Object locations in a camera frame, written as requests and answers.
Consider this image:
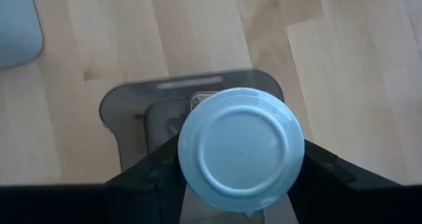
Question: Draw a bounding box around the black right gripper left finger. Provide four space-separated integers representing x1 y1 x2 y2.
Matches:
0 134 188 224

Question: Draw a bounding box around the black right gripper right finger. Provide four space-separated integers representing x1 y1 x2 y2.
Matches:
288 139 422 224

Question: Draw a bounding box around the glass jar silver lid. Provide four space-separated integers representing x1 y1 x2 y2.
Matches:
177 87 306 217

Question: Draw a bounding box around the dark transparent plastic bin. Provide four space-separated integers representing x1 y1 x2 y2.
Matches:
98 68 286 172

